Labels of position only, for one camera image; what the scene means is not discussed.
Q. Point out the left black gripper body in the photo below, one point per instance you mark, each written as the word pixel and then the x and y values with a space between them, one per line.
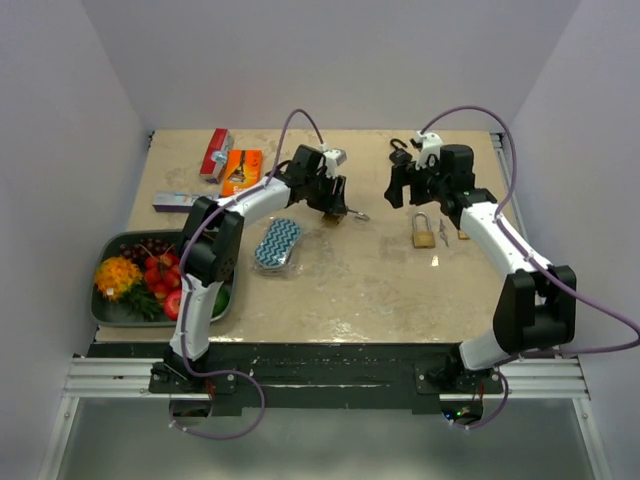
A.
pixel 320 194

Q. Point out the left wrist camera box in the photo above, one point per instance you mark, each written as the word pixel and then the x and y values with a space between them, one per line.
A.
pixel 332 159

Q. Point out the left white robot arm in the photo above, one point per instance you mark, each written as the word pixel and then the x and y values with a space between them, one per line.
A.
pixel 211 237

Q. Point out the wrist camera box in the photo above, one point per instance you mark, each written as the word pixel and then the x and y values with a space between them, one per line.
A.
pixel 332 159
pixel 429 145

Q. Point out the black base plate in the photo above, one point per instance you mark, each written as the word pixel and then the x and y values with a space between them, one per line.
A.
pixel 421 378

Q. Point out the dark grape bunch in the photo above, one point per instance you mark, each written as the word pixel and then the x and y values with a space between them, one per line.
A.
pixel 141 249

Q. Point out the grey fruit tray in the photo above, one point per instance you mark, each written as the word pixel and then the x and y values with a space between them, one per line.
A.
pixel 110 314

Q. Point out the red box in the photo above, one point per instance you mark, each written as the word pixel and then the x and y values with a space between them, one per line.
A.
pixel 215 160

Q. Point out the orange razor package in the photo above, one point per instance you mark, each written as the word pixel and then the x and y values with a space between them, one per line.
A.
pixel 244 170

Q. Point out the astronaut keychain with keys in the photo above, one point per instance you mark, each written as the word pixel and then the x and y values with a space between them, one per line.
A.
pixel 442 231

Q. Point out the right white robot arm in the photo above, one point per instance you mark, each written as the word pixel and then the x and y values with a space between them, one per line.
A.
pixel 535 310

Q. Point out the green avocado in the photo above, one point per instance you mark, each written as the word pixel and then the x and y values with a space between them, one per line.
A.
pixel 221 303

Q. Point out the blue zigzag sponge pack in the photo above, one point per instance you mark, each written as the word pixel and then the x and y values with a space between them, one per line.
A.
pixel 273 254

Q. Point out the purple white toothpaste box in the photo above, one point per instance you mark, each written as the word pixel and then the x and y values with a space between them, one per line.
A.
pixel 178 202

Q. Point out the red apple front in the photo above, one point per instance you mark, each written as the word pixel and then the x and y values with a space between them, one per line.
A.
pixel 172 304

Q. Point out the small red fruits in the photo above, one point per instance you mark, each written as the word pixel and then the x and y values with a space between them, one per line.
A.
pixel 162 275

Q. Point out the orange flower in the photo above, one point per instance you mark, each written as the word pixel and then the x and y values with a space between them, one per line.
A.
pixel 120 281

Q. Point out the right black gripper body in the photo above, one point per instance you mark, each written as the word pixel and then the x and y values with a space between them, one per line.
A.
pixel 426 185

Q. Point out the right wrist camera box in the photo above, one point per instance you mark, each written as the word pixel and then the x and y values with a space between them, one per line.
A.
pixel 429 145

